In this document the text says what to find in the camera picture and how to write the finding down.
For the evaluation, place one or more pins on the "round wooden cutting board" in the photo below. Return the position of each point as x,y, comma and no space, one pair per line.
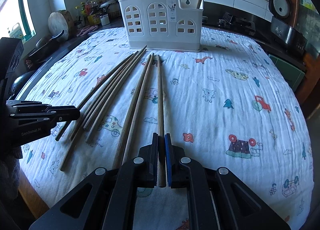
59,21

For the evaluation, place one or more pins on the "white cartoon-print cloth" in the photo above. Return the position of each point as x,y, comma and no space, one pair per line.
226,106

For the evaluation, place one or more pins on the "pink cloth rag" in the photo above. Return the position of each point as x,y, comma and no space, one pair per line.
86,30

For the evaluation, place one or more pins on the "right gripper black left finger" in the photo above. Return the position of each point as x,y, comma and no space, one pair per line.
140,171

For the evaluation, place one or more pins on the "white plastic utensil holder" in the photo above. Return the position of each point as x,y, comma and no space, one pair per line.
162,24

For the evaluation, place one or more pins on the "pressure cooker pot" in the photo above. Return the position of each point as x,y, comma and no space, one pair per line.
112,8

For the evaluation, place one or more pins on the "green-capped oil bottle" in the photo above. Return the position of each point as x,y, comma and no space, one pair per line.
83,12

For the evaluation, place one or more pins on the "steel pan with handle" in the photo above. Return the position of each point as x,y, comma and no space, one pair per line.
43,49

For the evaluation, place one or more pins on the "black rice cooker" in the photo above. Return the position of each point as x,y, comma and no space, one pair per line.
280,27

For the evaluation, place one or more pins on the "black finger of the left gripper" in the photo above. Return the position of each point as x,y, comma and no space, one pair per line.
62,113

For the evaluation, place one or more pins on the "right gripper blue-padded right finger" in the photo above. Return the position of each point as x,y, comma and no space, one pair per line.
185,172

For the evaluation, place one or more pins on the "black gas stove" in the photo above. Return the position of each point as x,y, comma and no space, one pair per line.
232,23

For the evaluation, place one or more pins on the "small white jar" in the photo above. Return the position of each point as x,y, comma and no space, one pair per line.
104,19

